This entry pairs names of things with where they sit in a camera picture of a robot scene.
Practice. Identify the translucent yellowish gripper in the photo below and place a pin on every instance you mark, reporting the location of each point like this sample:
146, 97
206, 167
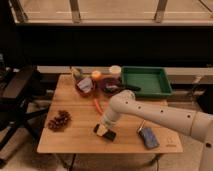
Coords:
101, 130

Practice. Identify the black eraser block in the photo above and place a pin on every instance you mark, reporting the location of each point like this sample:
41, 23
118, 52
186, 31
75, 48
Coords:
110, 135

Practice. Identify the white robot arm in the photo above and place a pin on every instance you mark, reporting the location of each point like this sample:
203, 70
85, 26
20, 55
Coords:
197, 125

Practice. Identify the orange carrot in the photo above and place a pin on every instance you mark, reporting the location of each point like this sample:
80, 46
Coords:
98, 106

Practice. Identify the metal spoon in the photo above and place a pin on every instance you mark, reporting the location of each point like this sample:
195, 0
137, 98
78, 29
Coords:
141, 126

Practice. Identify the bunch of dark grapes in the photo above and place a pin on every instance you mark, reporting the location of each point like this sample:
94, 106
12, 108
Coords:
59, 122

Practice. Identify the dark purple bowl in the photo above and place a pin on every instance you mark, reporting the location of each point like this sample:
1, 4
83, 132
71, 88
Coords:
108, 81

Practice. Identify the red bowl with cloth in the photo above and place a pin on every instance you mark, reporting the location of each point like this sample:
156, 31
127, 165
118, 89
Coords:
85, 86

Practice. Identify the blue sponge cloth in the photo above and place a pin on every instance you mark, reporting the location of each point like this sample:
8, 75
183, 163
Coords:
149, 138

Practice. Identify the orange fruit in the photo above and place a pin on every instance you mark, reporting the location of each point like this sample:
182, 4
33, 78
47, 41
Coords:
96, 75

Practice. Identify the white cup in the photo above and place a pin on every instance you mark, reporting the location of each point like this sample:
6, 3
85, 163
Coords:
115, 71

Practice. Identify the glass jar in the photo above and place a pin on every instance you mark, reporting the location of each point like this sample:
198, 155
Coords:
77, 73

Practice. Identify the green plastic tray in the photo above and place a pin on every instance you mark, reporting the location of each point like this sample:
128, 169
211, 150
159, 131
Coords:
153, 81

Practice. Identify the black office chair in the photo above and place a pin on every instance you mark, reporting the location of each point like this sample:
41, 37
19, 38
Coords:
16, 91

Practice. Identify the black handled utensil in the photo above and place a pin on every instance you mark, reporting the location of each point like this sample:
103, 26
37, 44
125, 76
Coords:
128, 87

